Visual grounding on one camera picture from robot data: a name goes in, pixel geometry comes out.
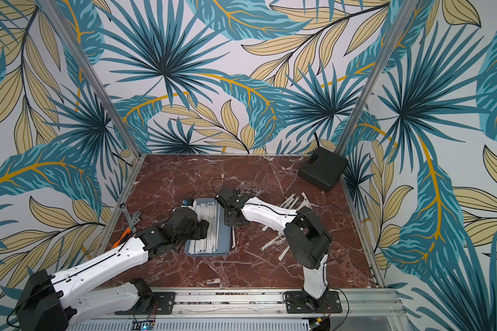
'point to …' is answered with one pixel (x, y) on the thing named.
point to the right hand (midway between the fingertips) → (233, 220)
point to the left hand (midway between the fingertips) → (199, 227)
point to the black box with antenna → (324, 167)
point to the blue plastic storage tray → (224, 228)
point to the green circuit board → (143, 325)
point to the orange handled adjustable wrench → (135, 219)
